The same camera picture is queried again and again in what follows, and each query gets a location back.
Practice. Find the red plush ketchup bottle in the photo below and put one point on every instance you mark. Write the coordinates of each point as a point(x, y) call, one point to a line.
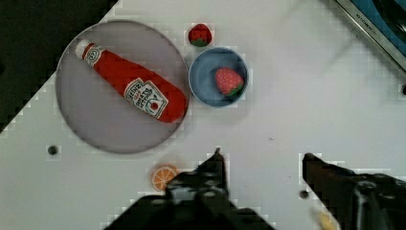
point(142, 88)

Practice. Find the strawberry toy on table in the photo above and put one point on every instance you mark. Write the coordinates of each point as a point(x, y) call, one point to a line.
point(200, 35)

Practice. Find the blue bowl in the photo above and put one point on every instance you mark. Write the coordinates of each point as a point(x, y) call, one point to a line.
point(202, 72)

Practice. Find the peeled banana toy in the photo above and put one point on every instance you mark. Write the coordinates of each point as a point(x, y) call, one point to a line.
point(324, 219)

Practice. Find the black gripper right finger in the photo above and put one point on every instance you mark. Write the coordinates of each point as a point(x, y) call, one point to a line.
point(358, 201)

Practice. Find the orange slice toy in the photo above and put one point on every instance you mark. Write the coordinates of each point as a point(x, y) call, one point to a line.
point(162, 175)

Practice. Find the grey round plate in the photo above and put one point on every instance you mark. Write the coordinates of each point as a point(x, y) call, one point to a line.
point(95, 111)

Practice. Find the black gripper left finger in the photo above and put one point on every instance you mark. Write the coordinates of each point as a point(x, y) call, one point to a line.
point(195, 200)

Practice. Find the strawberry toy in bowl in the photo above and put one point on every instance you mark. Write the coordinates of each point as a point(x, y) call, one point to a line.
point(228, 81)

